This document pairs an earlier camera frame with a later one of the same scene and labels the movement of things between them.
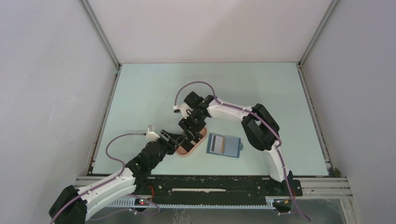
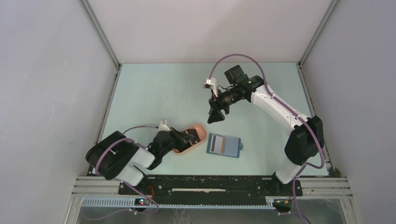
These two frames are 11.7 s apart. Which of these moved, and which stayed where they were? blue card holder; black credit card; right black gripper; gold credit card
Moved: right black gripper
Stayed: blue card holder; gold credit card; black credit card
